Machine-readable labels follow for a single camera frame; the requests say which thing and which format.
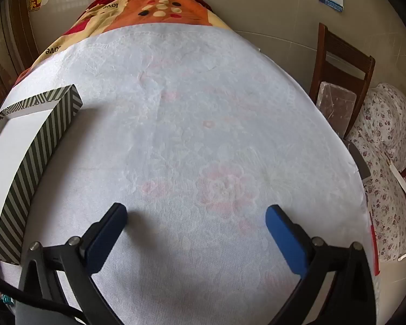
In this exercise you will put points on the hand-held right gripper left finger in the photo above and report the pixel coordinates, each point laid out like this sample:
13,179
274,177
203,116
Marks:
105,237

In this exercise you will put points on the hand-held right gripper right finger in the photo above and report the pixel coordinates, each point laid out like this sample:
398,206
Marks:
286,237

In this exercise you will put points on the striped cardboard box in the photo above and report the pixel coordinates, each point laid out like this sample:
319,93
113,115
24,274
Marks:
23,162

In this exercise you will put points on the floral pillow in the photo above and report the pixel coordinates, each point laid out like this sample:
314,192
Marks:
385,135

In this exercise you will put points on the plastic wrapped seat cushion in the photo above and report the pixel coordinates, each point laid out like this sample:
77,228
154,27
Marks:
336,103

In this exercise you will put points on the wooden chair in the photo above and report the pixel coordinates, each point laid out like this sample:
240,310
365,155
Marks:
345,61

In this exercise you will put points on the wooden slatted door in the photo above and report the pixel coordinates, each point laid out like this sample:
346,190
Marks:
0,74

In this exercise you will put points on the orange printed blanket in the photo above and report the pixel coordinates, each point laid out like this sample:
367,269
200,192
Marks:
138,10

